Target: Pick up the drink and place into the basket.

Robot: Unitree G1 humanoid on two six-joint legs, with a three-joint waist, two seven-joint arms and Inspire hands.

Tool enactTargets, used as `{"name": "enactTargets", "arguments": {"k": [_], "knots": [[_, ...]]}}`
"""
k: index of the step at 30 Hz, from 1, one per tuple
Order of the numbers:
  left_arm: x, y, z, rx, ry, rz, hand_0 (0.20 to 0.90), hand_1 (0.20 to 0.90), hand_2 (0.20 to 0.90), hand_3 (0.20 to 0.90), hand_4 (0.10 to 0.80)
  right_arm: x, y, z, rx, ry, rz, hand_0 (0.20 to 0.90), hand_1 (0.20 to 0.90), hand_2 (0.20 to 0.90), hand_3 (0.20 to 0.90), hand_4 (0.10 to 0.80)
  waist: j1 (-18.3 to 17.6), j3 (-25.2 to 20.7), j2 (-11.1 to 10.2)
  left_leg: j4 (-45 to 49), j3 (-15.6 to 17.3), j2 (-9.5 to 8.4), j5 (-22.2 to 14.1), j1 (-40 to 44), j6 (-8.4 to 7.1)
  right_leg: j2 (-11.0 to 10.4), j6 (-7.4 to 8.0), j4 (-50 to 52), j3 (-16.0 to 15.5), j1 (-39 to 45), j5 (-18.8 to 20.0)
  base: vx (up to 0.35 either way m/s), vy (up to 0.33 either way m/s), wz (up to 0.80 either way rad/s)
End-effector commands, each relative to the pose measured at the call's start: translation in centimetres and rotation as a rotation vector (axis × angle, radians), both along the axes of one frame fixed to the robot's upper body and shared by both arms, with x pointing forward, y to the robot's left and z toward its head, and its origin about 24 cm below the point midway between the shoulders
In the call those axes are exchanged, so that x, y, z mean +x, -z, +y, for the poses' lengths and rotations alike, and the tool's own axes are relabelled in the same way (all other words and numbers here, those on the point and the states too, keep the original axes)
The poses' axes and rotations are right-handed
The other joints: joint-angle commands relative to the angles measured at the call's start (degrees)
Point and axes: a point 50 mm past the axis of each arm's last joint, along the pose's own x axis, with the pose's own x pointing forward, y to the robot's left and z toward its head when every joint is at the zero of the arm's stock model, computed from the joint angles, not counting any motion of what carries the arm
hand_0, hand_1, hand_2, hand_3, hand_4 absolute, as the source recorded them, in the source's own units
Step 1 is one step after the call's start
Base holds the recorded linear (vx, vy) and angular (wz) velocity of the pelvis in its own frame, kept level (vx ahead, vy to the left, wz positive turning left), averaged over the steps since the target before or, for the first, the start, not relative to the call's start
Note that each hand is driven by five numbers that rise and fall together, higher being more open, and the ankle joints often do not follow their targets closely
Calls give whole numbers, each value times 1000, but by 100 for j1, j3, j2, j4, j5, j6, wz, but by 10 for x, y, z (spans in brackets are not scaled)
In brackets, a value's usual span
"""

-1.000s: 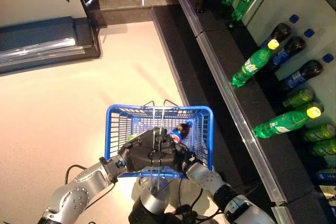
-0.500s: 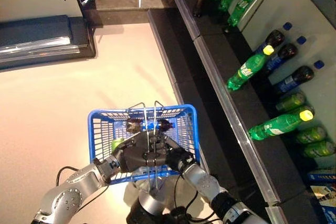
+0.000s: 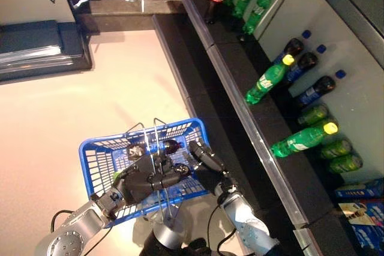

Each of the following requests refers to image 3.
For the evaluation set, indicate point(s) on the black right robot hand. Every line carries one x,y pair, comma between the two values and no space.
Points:
213,175

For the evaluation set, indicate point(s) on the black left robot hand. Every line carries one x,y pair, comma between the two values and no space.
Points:
144,178

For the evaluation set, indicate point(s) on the blue plastic shopping basket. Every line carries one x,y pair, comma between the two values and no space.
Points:
192,187

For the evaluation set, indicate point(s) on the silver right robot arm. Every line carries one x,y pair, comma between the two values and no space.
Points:
249,226

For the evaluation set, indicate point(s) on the black low platform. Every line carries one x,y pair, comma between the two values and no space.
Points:
36,37

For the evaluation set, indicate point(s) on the black shelf board metal edge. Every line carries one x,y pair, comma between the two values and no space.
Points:
354,4

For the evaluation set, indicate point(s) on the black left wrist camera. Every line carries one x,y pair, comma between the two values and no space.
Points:
108,203

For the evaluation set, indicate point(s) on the black shelf board clear rail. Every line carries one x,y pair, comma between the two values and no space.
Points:
228,34
276,118

